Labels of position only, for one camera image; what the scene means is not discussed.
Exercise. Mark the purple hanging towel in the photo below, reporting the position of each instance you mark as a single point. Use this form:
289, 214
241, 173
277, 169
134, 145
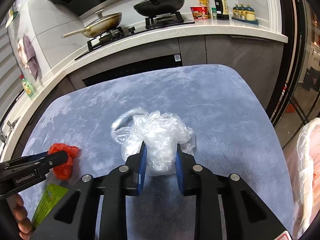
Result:
31, 58

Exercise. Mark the clear plastic bag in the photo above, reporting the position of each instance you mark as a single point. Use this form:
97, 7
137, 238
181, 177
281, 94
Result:
160, 132

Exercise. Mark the beige frying pan with lid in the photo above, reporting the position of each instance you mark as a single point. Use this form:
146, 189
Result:
101, 25

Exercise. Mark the person's left hand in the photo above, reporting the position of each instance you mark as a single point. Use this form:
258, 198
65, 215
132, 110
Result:
20, 213

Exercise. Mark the green cardboard box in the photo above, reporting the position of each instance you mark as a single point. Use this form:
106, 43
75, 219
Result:
52, 195

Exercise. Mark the white hanging towel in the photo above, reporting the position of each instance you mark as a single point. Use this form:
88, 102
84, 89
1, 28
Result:
22, 55

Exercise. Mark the grey kitchen cabinets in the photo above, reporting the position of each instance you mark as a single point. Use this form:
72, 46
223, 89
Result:
256, 59

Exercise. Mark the green dish soap bottle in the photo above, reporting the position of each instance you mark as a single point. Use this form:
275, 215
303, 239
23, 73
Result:
27, 86

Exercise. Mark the bin with white liner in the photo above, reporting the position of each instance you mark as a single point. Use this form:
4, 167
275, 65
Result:
302, 158

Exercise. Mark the dark soy sauce bottle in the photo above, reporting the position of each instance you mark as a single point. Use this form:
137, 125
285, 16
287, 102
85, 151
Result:
222, 9

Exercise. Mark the black-framed glass sliding door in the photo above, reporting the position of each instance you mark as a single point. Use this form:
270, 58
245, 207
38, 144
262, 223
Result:
295, 98

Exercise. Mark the blue-gold spice jar set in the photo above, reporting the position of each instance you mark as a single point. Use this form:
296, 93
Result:
244, 13

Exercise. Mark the red instant noodle cup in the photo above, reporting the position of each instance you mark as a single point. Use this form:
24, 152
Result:
200, 12

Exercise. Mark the black wok with lid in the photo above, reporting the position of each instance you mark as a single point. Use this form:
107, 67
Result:
153, 8

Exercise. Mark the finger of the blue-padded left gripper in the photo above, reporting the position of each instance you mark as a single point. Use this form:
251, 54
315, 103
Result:
36, 156

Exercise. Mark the kitchen sink faucet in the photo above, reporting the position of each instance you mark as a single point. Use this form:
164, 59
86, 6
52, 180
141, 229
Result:
8, 128

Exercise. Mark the black gas stove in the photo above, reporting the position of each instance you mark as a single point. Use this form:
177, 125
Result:
151, 23

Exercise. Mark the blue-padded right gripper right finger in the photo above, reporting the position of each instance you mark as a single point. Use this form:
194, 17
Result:
226, 207

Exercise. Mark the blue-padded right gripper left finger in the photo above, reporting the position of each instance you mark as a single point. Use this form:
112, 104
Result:
96, 200

